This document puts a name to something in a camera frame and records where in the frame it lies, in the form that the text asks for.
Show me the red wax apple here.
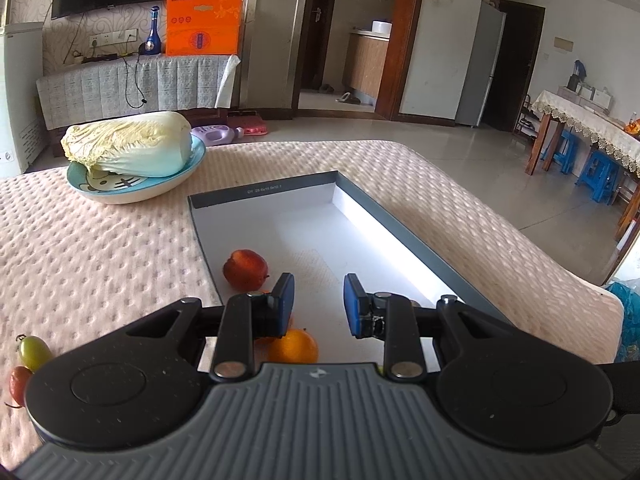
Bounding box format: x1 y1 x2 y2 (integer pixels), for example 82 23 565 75
222 249 269 292

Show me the large orange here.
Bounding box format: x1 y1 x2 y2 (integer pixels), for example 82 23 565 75
266 328 319 364

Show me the green tomato with stem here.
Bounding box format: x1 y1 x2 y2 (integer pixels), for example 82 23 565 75
16 334 53 373

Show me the dark red tomato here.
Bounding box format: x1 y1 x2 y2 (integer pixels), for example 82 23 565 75
6 365 32 410

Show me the small orange mandarin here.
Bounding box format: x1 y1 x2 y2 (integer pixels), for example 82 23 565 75
252 292 294 340

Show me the wooden kitchen counter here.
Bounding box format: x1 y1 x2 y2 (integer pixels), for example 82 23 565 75
342 30 390 105

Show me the grey shallow box tray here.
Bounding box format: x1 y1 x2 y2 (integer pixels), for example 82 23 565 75
189 171 505 363

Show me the pink quilted table cover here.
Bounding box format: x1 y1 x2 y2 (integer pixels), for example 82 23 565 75
1 141 629 479

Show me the purple plastic toy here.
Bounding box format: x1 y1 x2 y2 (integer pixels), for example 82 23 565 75
191 125 244 148

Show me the light blue ceramic plate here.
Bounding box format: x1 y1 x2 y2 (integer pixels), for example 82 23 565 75
66 136 206 205

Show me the napa cabbage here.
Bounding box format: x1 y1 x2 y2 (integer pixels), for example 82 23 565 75
61 112 191 178

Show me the blue plastic stool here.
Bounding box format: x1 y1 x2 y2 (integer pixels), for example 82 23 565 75
576 150 620 205
540 129 580 174

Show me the table with lace cloth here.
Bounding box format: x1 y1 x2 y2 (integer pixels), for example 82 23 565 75
524 88 640 241

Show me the cabinet with grey cloth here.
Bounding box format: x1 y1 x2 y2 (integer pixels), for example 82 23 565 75
37 54 241 130

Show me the blue glass bottle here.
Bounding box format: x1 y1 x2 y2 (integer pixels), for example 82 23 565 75
143 6 162 55

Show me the white roll on counter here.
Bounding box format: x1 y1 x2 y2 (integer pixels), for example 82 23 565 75
371 21 392 38

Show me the orange gift bag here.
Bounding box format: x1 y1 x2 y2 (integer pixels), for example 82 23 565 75
165 0 243 56

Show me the grey refrigerator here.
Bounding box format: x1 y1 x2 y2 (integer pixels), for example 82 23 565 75
454 2 506 128

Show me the white chest freezer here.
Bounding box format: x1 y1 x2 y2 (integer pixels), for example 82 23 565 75
0 22 48 179

